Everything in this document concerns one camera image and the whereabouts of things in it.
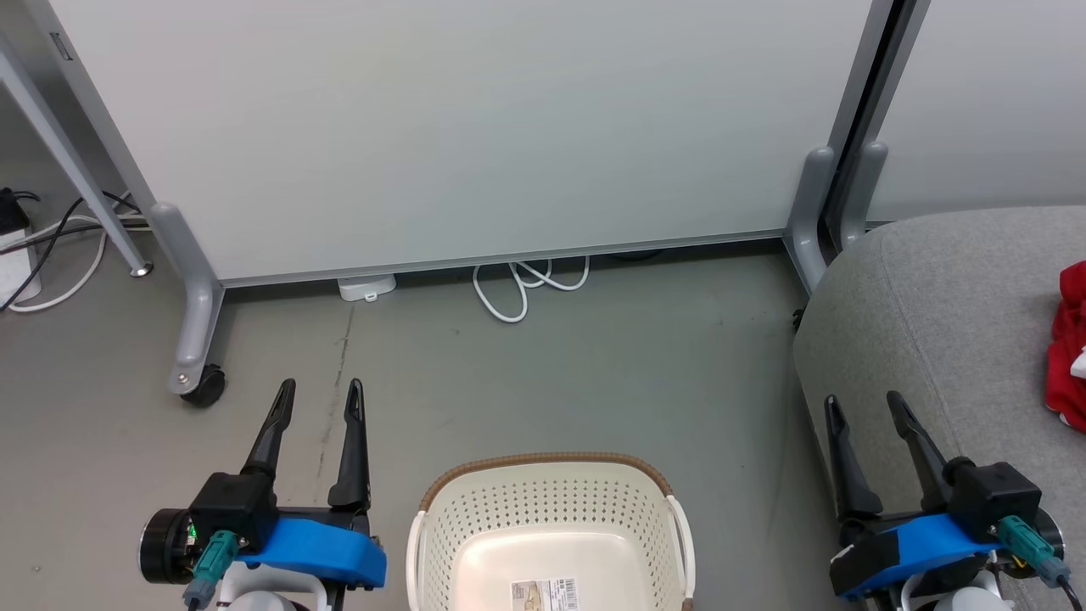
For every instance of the narrow white partition screen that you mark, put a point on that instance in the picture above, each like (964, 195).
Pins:
(984, 102)

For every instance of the grey fabric sofa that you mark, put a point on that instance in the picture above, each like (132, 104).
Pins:
(950, 322)

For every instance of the grey partition foot with caster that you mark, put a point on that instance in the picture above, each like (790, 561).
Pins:
(191, 297)

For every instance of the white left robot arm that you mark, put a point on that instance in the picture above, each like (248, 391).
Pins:
(271, 598)

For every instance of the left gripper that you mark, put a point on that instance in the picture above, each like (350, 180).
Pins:
(233, 505)

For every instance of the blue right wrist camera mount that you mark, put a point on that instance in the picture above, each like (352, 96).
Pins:
(925, 547)

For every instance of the black caster wheel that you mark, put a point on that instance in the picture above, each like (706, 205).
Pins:
(206, 386)

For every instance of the white power strip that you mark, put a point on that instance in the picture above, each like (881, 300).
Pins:
(15, 267)

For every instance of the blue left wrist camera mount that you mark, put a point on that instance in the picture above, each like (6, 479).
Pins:
(322, 552)

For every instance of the wide white partition screen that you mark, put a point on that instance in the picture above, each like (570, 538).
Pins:
(467, 127)

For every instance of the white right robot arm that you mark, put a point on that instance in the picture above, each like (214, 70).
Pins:
(959, 598)

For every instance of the small white power adapter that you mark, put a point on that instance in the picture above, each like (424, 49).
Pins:
(366, 287)

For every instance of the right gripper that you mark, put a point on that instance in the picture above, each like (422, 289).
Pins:
(993, 492)

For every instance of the black power plug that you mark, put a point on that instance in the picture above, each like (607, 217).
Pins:
(12, 212)

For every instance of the cream perforated laundry basket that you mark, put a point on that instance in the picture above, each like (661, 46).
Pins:
(551, 518)

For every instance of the printed basket label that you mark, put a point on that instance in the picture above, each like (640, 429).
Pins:
(545, 594)

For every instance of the grey table leg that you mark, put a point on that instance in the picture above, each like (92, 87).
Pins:
(76, 153)

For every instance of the red garment with white trim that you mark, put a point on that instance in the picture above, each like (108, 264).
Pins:
(1067, 339)

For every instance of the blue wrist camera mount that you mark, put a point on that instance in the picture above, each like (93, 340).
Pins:
(925, 547)
(322, 552)

